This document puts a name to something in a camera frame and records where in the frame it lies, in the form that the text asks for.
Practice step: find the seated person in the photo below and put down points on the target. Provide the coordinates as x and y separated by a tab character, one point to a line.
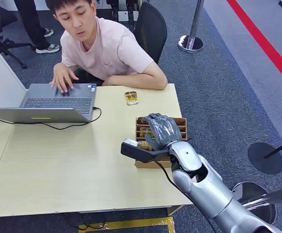
107	48

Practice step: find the black and white equipment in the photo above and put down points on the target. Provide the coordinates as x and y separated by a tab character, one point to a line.
124	11

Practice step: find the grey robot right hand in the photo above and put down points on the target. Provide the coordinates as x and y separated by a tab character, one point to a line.
164	130

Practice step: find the autumn trees photo card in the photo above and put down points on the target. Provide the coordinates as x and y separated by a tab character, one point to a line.
146	132
144	146

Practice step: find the grey laptop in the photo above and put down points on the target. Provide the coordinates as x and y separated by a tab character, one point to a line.
58	103

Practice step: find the person's right hand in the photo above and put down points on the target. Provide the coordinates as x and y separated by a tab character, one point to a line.
62	77

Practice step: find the standing person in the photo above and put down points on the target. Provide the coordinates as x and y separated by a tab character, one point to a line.
31	22

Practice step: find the person's left forearm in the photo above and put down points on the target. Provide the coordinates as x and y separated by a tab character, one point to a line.
136	82

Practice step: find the yellow floor tape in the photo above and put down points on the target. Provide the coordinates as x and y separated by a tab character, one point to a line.
131	223

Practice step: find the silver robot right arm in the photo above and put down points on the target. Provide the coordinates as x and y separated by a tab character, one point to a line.
211	193

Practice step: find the autumn photo card in sleeve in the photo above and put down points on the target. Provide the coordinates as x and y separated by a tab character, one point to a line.
131	98

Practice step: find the wooden slotted card holder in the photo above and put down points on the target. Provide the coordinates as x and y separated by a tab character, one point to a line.
181	123

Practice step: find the black stanchion with flat base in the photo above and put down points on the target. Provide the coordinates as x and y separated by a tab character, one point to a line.
264	159

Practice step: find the chrome stanchion with mirror base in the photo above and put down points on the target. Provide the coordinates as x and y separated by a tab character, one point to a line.
249	193

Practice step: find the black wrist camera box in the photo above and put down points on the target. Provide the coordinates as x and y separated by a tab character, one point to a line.
138	151

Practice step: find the black mesh office chair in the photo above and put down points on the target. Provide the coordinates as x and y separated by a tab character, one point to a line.
152	29

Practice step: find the white box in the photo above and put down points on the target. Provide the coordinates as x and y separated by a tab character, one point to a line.
0	80

